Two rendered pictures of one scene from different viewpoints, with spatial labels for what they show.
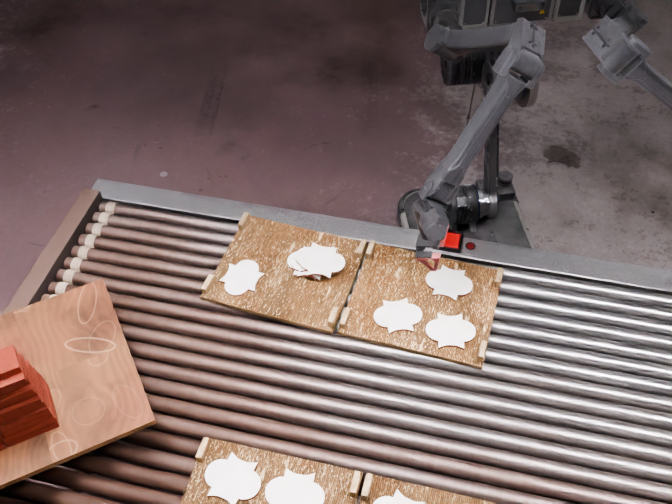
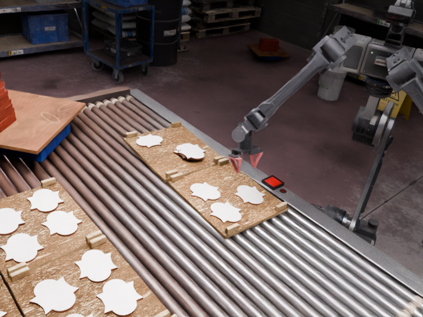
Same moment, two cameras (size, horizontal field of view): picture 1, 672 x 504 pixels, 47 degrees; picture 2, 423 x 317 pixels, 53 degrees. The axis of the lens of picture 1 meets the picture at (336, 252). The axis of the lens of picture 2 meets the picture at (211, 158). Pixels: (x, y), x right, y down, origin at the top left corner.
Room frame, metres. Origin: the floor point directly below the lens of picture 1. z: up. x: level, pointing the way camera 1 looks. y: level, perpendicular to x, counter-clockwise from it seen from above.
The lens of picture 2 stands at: (0.01, -0.91, 2.04)
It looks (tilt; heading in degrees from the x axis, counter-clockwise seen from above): 32 degrees down; 30
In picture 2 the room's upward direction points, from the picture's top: 7 degrees clockwise
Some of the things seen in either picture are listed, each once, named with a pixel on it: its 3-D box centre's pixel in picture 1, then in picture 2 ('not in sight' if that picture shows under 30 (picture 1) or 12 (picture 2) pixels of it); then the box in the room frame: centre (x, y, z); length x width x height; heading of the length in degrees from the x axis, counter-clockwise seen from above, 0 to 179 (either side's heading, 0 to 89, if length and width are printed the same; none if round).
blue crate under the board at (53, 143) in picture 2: not in sight; (26, 132); (1.07, 0.72, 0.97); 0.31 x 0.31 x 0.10; 24
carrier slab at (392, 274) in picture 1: (422, 301); (226, 195); (1.34, -0.25, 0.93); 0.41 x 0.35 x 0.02; 71
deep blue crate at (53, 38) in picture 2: not in sight; (44, 24); (3.61, 3.89, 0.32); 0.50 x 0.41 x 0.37; 161
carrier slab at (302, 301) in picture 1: (286, 270); (174, 150); (1.48, 0.15, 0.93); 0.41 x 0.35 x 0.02; 69
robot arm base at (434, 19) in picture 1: (444, 20); not in sight; (1.97, -0.35, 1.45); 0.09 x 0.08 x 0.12; 95
